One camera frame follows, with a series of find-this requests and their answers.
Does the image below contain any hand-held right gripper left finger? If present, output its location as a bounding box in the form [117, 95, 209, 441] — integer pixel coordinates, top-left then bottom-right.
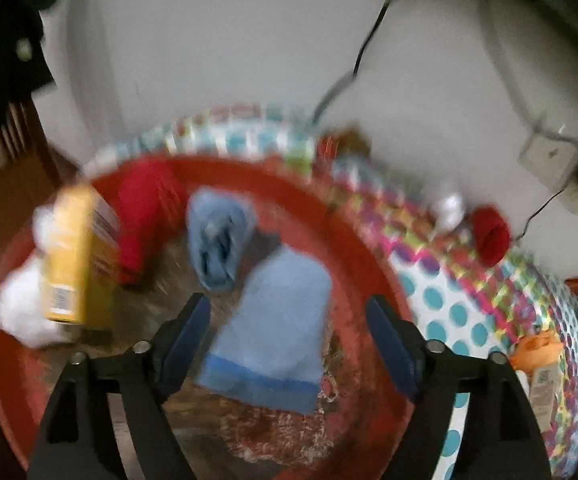
[28, 292, 212, 480]

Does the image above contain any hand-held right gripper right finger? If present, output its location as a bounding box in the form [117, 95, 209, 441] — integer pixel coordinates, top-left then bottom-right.
[366, 294, 552, 480]

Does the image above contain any round red tray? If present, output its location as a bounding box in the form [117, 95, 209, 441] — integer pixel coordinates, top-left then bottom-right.
[0, 156, 417, 480]

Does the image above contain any light blue towel dark border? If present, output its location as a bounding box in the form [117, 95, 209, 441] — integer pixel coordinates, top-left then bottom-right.
[194, 249, 333, 415]

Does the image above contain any light blue cloth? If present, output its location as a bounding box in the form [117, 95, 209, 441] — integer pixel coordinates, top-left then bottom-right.
[185, 189, 256, 295]

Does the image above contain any yellow cardboard box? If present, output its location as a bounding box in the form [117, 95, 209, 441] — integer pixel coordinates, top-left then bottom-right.
[42, 184, 122, 327]

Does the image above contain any polka dot tablecloth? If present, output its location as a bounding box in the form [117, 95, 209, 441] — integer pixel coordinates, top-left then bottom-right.
[82, 102, 578, 480]

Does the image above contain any small white sock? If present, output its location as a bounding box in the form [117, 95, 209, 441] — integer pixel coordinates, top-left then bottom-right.
[431, 191, 466, 232]

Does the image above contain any small red cloth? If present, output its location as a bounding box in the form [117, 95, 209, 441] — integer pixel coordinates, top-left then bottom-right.
[470, 206, 513, 267]

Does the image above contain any small brown box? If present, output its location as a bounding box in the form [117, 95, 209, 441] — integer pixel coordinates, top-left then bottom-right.
[528, 360, 564, 432]

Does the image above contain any brown wrapper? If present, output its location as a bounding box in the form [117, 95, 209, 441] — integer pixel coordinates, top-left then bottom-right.
[319, 126, 372, 162]

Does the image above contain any wooden furniture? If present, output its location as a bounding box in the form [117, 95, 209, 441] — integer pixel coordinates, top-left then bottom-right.
[0, 100, 77, 241]

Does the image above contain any black charger cable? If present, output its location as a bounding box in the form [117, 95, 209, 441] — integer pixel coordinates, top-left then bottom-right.
[514, 187, 578, 241]

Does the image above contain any white wall outlet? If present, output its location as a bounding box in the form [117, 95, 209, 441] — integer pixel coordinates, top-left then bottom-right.
[518, 132, 578, 213]

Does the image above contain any black television cable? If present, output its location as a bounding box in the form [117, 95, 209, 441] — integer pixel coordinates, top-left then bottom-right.
[311, 0, 437, 123]

